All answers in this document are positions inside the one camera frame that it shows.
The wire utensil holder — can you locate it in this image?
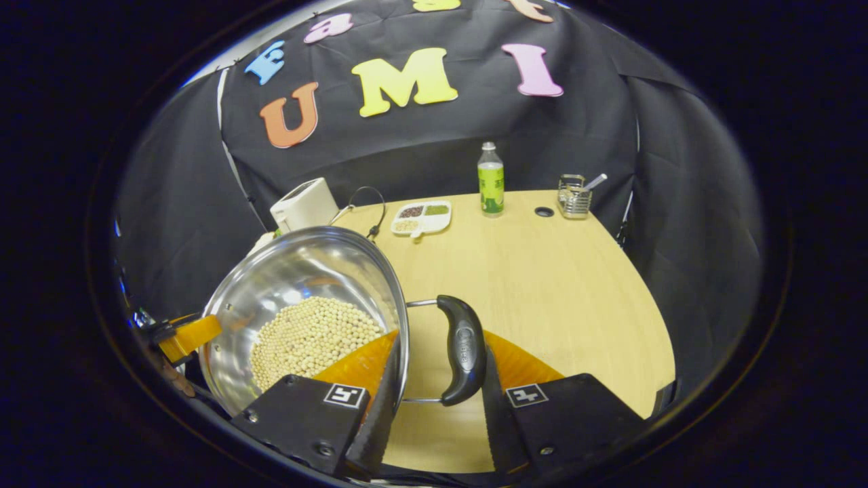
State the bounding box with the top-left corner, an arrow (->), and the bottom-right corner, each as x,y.
557,174 -> 593,220

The white divided dish of beans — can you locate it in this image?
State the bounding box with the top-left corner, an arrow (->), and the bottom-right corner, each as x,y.
391,201 -> 452,239

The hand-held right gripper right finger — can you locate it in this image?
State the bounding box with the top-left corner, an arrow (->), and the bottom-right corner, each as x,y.
480,330 -> 646,476

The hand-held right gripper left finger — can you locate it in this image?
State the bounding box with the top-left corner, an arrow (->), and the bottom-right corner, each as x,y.
231,330 -> 404,481

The steel pot with black handle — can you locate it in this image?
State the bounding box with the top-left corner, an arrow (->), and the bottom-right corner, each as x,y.
199,226 -> 488,418

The pile of soybeans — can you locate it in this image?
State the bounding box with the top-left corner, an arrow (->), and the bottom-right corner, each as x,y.
250,296 -> 386,392

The black power cable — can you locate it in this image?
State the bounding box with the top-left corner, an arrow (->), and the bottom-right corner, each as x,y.
346,186 -> 387,243

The white toaster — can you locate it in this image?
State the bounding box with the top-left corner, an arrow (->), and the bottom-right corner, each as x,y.
270,178 -> 340,235

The green drink bottle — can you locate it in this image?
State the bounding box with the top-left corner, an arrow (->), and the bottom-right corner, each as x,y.
477,142 -> 505,218

